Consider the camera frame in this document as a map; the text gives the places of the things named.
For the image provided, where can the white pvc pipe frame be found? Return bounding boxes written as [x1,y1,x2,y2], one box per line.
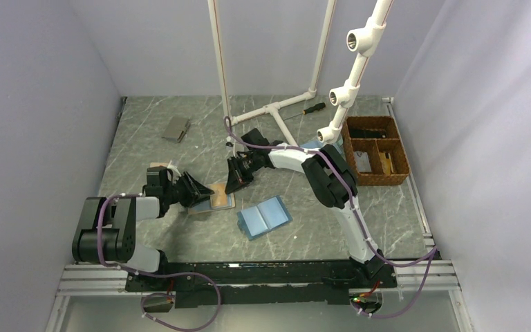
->
[207,0,336,145]

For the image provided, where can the grey card holder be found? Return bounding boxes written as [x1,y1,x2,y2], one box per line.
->
[162,116,190,143]

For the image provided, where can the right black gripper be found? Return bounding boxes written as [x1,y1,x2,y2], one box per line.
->
[225,153,261,195]

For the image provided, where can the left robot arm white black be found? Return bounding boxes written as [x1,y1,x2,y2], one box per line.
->
[71,166,214,291]

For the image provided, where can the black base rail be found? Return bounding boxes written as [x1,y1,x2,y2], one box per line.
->
[125,259,398,308]

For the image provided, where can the blue card holder behind post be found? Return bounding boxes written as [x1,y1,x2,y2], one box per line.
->
[300,139,344,156]

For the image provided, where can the tan card holder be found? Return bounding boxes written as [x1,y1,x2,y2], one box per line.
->
[149,162,173,168]

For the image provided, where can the black item in basket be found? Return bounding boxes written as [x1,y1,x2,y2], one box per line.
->
[349,129,388,139]

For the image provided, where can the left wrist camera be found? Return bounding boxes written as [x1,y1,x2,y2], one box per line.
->
[144,166,174,197]

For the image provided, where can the black orange screwdriver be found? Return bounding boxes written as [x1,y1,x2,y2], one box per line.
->
[283,102,326,120]

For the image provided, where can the white pvc pipe post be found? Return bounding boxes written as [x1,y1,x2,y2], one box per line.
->
[317,0,393,145]

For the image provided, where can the aluminium frame rail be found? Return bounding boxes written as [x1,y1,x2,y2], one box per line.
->
[46,258,474,331]

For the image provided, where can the white card in basket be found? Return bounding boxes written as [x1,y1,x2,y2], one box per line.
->
[353,151,373,173]

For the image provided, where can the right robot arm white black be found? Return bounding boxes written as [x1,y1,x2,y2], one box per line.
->
[225,142,385,287]

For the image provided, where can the open blue card holder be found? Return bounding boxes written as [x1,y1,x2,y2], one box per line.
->
[237,195,292,241]

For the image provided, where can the brown wicker basket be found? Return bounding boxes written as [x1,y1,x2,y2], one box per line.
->
[342,116,410,186]

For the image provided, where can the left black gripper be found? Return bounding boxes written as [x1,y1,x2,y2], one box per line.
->
[164,171,214,208]

